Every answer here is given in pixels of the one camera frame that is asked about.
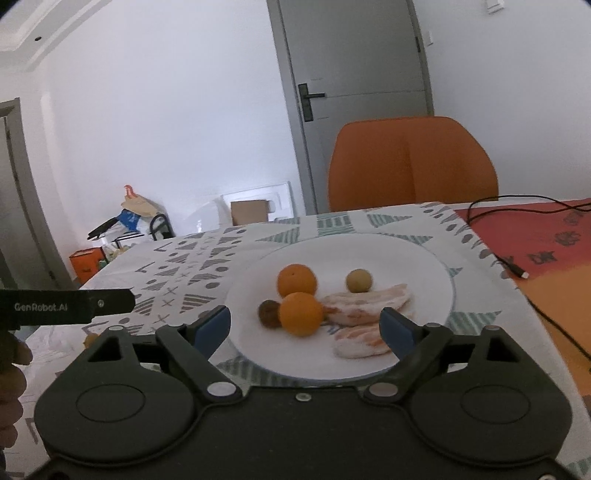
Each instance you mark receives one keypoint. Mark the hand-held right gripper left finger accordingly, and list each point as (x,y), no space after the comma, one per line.
(212,330)

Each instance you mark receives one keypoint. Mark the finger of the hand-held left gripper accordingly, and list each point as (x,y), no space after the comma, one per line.
(113,302)

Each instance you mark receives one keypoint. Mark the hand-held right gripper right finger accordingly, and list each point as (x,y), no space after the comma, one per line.
(397,332)

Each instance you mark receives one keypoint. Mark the small peeled citrus piece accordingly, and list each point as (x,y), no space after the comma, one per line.
(362,345)

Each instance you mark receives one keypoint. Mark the large peeled citrus piece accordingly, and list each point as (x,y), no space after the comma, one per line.
(369,304)

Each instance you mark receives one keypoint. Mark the white ceramic bowl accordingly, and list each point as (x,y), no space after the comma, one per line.
(415,286)

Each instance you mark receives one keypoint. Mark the brown round fruit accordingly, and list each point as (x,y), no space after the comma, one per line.
(268,314)

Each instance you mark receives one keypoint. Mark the green-yellow round fruit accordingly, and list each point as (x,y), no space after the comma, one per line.
(358,280)

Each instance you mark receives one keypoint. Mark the large orange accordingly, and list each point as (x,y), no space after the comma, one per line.
(301,314)

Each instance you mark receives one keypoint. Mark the round orange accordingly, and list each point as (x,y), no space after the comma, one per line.
(297,279)

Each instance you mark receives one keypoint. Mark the person's left hand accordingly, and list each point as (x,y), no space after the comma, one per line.
(11,387)

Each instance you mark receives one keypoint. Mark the orange box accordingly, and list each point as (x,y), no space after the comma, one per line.
(85,266)

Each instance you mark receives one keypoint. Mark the patterned white tablecloth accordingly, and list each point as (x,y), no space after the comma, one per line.
(175,272)

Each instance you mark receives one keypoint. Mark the dark folded item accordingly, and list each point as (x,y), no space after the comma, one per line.
(104,228)

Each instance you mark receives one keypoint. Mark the blue plastic bag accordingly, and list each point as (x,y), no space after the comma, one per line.
(129,221)

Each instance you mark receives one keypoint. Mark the black metal rack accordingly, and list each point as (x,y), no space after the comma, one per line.
(161,226)

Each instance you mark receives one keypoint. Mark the brown paper bag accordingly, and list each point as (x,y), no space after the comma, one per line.
(138,203)

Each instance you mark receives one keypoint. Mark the brown cardboard box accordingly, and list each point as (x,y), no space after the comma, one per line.
(249,212)

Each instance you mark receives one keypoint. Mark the white foam box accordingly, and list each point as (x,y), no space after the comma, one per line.
(279,198)

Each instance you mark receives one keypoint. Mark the orange chair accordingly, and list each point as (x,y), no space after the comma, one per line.
(415,161)

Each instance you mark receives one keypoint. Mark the red orange cloth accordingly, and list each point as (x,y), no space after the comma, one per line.
(554,249)

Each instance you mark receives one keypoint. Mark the grey door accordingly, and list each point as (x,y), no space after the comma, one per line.
(360,69)

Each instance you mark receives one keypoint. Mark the grey door frame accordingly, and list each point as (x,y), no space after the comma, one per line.
(18,184)

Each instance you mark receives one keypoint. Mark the large white wall switch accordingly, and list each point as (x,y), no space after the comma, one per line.
(496,5)

